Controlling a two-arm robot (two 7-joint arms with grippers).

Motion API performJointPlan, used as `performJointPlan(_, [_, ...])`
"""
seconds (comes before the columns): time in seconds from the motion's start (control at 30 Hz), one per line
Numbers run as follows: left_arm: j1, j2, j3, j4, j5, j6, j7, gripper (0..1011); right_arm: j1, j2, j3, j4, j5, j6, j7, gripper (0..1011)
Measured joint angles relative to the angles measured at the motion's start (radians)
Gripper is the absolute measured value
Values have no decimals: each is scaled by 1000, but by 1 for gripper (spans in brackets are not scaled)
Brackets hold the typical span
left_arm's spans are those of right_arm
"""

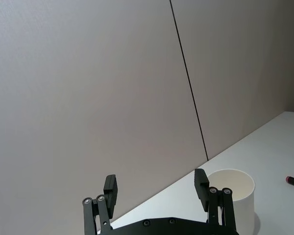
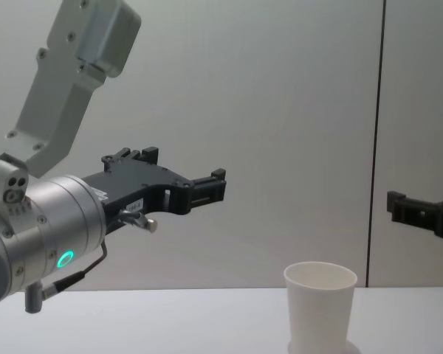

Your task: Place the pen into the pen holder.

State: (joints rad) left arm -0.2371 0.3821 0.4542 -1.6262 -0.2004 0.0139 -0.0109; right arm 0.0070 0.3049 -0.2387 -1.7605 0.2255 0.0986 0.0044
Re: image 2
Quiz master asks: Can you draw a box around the thin dark gripper cable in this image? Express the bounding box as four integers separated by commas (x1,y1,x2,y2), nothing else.
40,208,159,296

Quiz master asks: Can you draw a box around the white paper cup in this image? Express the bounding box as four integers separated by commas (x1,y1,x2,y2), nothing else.
283,261,358,354

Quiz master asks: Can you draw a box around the white table cloth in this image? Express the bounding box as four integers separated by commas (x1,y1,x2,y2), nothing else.
0,285,443,354

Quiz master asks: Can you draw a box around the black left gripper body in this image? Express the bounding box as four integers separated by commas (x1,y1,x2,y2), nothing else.
80,158,191,236

